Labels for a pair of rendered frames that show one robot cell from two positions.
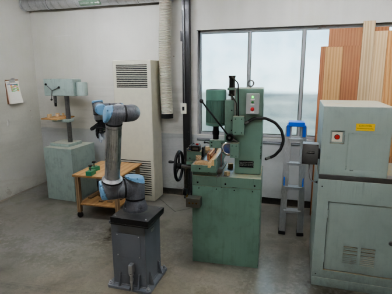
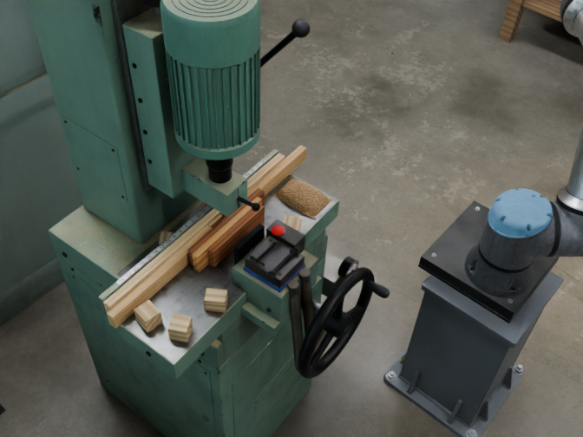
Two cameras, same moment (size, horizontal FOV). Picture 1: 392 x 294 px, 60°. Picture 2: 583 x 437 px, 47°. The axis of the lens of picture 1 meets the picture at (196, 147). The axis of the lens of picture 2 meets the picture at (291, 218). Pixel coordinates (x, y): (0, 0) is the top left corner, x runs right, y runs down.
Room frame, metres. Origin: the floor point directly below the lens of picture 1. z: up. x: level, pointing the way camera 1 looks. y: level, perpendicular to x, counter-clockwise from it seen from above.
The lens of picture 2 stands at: (3.88, 0.38, 2.11)
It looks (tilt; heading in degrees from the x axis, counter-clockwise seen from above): 47 degrees down; 202
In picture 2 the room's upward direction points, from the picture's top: 3 degrees clockwise
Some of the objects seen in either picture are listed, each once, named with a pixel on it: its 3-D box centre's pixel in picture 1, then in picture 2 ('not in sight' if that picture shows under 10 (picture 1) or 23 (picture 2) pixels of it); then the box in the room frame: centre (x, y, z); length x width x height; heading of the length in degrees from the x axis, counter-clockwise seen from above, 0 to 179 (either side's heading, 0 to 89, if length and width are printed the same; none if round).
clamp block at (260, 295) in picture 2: (195, 154); (275, 275); (3.02, 0.00, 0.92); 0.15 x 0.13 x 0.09; 167
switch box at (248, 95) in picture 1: (252, 103); not in sight; (2.73, -0.45, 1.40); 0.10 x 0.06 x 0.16; 77
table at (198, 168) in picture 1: (205, 159); (246, 269); (3.01, -0.08, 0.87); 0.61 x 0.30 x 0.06; 167
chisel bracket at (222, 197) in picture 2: (217, 144); (215, 185); (2.93, -0.19, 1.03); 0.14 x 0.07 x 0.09; 77
